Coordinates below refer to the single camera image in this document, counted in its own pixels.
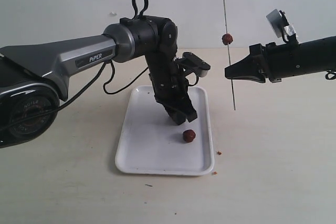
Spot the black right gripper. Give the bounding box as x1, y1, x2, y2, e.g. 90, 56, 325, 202
224, 42, 300, 83

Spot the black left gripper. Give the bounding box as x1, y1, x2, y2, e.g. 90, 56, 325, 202
145, 50, 197, 125

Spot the red meatball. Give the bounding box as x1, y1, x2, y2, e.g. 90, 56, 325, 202
183, 129, 196, 143
222, 33, 234, 46

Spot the thin metal skewer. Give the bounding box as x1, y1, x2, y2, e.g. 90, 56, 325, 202
222, 0, 236, 111

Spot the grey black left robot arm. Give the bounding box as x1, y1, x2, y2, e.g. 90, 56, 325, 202
1, 15, 197, 148

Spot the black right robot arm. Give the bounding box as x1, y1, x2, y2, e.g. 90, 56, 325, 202
224, 36, 335, 83

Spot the white plastic tray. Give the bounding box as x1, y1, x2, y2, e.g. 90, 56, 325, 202
114, 85, 215, 176

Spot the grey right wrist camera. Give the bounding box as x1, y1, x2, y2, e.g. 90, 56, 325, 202
266, 9, 299, 44

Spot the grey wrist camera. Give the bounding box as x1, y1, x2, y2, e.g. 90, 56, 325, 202
174, 52, 211, 78
266, 9, 299, 44

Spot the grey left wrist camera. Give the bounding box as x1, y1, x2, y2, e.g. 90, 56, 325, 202
174, 52, 211, 78

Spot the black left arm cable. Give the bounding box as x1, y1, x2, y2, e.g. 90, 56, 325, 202
0, 0, 155, 135

